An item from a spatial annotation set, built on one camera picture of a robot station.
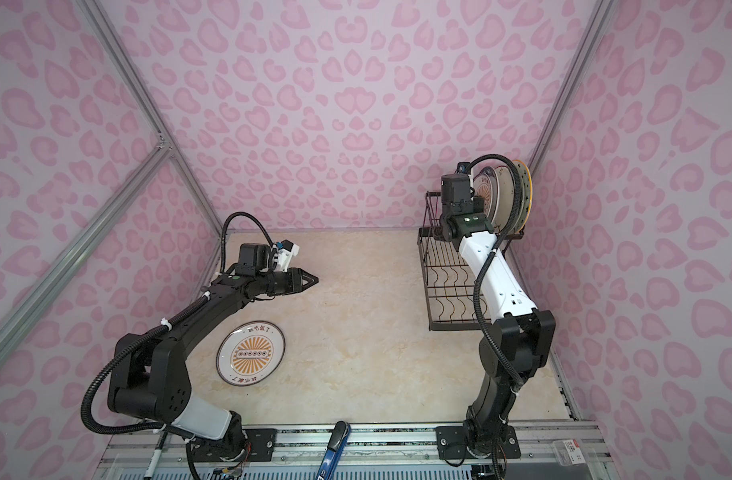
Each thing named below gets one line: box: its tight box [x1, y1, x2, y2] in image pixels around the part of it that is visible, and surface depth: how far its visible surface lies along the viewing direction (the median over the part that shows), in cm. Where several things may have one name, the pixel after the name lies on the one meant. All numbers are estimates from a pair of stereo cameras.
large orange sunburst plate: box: [215, 320, 286, 387], surface depth 90 cm
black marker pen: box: [144, 431, 169, 480], surface depth 72 cm
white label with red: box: [563, 439, 586, 465], surface depth 72 cm
